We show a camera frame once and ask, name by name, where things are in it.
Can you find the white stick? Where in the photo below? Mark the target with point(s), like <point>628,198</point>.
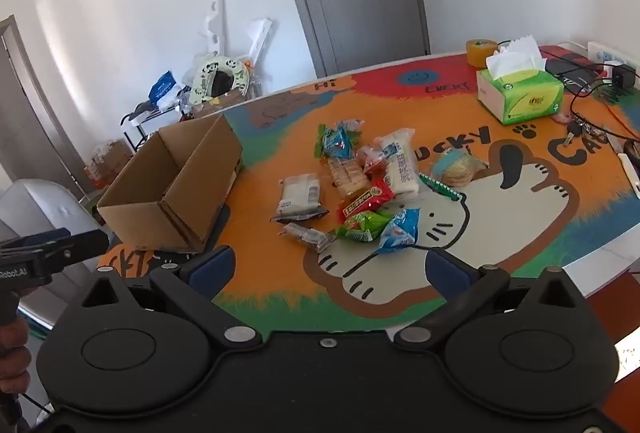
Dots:
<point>631,175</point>

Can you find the orange printed carton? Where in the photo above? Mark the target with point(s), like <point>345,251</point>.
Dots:
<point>107,163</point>

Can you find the blue plastic bag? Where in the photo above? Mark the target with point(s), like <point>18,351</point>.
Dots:
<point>162,85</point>

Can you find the taped brown cardboard box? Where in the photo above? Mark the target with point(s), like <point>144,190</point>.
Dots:
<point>225,102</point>

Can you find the green tissue box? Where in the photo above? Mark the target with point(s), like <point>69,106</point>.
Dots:
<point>520,95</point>

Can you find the clear cracker packet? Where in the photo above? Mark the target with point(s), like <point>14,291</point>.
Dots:
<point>349,177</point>

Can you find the blue snack packet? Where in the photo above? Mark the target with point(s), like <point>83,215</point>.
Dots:
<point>400,230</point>
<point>341,142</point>

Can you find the white black-trimmed snack packet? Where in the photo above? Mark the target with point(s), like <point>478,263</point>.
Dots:
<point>300,195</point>

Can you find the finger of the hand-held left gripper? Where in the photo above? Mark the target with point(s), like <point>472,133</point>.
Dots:
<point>60,245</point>

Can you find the pink snack packet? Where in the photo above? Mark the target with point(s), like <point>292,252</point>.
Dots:
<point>372,158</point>

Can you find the round rice cracker packet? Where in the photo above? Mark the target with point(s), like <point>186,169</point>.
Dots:
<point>459,169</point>

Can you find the bright green snack packet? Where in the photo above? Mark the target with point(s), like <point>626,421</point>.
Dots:
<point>362,227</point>

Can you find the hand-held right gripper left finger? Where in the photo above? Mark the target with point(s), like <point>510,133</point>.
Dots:
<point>216,269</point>

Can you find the purple snack packet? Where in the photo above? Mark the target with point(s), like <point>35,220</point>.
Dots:
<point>307,235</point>

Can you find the white power strip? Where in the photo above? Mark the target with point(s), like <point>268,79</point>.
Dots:
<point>612,53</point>

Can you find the tall white plastic board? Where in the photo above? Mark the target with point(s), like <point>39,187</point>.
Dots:
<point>212,18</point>

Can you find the black charger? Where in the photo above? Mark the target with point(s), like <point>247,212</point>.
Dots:
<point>625,77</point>

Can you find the yellow tape roll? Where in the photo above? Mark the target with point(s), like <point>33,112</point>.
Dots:
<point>480,53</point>

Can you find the bunch of keys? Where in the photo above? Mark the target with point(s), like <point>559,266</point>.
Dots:
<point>582,129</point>

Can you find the small clear candy packet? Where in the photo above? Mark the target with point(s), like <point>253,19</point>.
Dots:
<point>355,125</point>

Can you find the black shoe rack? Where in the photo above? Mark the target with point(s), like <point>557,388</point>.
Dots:
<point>150,123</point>

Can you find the long white bread packet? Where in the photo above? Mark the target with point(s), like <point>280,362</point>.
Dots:
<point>400,165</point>

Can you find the black flat case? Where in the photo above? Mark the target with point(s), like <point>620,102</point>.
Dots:
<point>575,72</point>

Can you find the grey side door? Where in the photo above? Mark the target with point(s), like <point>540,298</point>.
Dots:
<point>30,113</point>

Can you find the green nut-print snack packet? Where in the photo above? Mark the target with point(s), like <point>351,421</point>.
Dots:
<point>320,147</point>

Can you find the white chair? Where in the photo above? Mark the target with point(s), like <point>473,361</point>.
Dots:
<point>45,208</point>

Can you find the short white plastic board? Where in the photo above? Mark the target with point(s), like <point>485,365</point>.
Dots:
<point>260,38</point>

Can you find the person's left hand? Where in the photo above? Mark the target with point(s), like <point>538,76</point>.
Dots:
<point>15,353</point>

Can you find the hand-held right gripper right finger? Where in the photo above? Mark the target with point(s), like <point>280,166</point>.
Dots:
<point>446,267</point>

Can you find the red sausage packet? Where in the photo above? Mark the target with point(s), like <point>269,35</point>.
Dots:
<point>365,202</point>

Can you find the red flat case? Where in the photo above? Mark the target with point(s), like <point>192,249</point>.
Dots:
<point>565,50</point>

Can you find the printed cartoon table mat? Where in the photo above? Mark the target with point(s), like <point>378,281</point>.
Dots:
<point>260,193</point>

